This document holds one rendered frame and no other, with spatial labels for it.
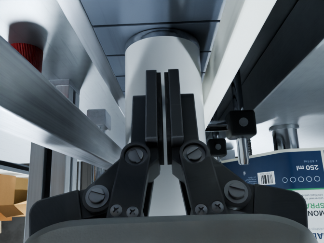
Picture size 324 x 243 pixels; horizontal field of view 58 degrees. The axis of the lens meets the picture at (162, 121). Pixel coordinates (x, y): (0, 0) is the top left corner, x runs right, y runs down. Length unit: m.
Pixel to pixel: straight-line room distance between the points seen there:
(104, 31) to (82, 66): 0.17
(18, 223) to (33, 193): 4.82
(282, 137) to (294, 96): 0.15
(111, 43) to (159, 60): 0.04
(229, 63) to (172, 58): 0.04
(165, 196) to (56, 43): 0.21
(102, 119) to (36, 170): 0.10
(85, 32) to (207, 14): 0.08
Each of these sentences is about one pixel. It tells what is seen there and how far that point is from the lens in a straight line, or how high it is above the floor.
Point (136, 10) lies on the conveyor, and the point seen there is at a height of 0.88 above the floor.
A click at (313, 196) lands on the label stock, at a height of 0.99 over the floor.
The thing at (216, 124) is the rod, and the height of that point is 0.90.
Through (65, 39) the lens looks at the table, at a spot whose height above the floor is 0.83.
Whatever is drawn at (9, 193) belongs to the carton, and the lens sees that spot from 2.85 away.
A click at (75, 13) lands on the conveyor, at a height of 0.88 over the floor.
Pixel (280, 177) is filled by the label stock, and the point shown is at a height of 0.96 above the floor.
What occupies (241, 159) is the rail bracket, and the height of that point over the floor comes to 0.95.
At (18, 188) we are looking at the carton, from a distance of 3.12.
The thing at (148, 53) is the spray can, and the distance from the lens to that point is 0.18.
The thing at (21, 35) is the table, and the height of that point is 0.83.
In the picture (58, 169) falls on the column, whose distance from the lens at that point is 0.38.
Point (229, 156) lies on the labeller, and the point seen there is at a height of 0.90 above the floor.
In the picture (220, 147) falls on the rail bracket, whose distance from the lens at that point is 0.50.
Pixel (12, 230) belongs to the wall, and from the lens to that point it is 5.24.
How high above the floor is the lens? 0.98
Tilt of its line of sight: 14 degrees down
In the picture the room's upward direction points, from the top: 178 degrees clockwise
